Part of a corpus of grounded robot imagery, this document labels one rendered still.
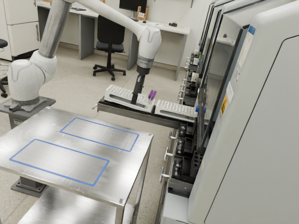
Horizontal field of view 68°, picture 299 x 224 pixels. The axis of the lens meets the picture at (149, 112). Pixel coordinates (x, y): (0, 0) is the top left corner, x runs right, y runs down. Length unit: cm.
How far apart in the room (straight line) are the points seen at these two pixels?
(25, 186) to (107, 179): 117
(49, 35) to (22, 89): 36
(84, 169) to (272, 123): 65
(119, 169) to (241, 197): 45
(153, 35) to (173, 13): 355
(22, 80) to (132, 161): 83
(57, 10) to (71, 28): 397
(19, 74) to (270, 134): 127
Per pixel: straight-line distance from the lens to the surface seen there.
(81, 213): 145
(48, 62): 159
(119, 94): 133
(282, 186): 79
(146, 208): 184
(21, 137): 110
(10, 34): 437
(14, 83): 149
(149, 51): 120
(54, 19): 150
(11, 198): 198
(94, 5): 126
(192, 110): 136
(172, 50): 482
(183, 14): 471
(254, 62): 58
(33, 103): 154
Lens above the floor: 145
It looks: 29 degrees down
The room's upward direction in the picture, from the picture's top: 10 degrees clockwise
